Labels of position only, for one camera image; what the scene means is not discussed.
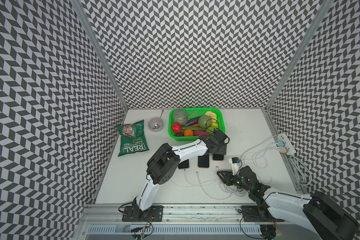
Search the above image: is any green cucumber toy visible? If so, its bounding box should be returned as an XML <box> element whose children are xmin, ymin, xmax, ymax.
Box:
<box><xmin>182</xmin><ymin>126</ymin><xmax>206</xmax><ymax>132</ymax></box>

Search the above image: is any teal usb charger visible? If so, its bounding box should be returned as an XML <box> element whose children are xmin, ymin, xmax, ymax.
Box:
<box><xmin>276</xmin><ymin>140</ymin><xmax>285</xmax><ymax>147</ymax></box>

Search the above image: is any green plastic basket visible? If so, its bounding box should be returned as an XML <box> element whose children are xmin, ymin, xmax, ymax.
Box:
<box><xmin>168</xmin><ymin>108</ymin><xmax>226</xmax><ymax>141</ymax></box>

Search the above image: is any magenta sweet potato toy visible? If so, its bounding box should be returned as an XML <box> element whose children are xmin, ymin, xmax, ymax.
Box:
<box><xmin>194</xmin><ymin>130</ymin><xmax>209</xmax><ymax>137</ymax></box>

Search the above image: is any aluminium front rail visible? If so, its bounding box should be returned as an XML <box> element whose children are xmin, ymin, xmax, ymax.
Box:
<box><xmin>77</xmin><ymin>203</ymin><xmax>331</xmax><ymax>225</ymax></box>

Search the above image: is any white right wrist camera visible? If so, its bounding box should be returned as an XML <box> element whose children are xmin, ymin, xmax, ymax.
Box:
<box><xmin>229</xmin><ymin>157</ymin><xmax>242</xmax><ymax>175</ymax></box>

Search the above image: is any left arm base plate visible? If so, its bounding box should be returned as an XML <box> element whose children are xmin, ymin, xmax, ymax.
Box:
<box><xmin>122</xmin><ymin>205</ymin><xmax>164</xmax><ymax>222</ymax></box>

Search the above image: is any metal spoon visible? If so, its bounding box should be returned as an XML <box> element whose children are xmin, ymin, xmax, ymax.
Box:
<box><xmin>154</xmin><ymin>109</ymin><xmax>165</xmax><ymax>129</ymax></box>

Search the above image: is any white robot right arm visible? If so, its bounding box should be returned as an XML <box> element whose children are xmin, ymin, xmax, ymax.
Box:
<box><xmin>217</xmin><ymin>166</ymin><xmax>359</xmax><ymax>240</ymax></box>

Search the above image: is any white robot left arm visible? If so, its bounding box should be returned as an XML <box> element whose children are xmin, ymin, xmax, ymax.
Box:
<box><xmin>132</xmin><ymin>129</ymin><xmax>230</xmax><ymax>212</ymax></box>

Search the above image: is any light green cabbage toy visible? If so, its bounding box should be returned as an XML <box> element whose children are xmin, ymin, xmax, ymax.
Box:
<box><xmin>206</xmin><ymin>126</ymin><xmax>219</xmax><ymax>135</ymax></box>

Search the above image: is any orange pumpkin toy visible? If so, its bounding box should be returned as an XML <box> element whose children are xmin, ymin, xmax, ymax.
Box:
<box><xmin>184</xmin><ymin>129</ymin><xmax>194</xmax><ymax>137</ymax></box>

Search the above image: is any grey power strip cord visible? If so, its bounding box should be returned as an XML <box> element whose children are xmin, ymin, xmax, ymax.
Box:
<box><xmin>287</xmin><ymin>154</ymin><xmax>311</xmax><ymax>188</ymax></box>

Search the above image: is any grey bowl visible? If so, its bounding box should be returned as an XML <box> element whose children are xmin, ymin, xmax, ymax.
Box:
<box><xmin>148</xmin><ymin>118</ymin><xmax>164</xmax><ymax>132</ymax></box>

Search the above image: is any purple eggplant toy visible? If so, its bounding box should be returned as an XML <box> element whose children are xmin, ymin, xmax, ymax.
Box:
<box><xmin>184</xmin><ymin>116</ymin><xmax>200</xmax><ymax>126</ymax></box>

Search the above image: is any white power strip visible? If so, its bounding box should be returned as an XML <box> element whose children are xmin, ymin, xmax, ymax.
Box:
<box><xmin>277</xmin><ymin>134</ymin><xmax>297</xmax><ymax>156</ymax></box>

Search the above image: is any green round fruit toy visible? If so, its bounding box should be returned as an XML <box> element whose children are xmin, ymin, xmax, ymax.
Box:
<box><xmin>198</xmin><ymin>115</ymin><xmax>213</xmax><ymax>129</ymax></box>

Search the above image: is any netted green melon toy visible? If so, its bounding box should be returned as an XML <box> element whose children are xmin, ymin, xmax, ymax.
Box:
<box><xmin>172</xmin><ymin>109</ymin><xmax>189</xmax><ymax>126</ymax></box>

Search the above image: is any cream cauliflower toy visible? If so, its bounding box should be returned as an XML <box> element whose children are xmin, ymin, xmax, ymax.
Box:
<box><xmin>205</xmin><ymin>111</ymin><xmax>217</xmax><ymax>121</ymax></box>

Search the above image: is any pink usb charger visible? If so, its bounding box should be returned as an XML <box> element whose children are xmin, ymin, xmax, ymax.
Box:
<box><xmin>279</xmin><ymin>146</ymin><xmax>288</xmax><ymax>154</ymax></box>

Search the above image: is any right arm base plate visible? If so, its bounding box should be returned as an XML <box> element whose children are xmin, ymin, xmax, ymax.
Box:
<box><xmin>238</xmin><ymin>206</ymin><xmax>285</xmax><ymax>223</ymax></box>

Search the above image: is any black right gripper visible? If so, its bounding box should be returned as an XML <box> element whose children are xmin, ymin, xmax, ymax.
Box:
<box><xmin>216</xmin><ymin>170</ymin><xmax>251</xmax><ymax>193</ymax></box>

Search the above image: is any green chips bag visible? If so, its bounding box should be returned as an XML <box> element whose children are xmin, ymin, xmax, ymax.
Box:
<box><xmin>117</xmin><ymin>120</ymin><xmax>149</xmax><ymax>157</ymax></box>

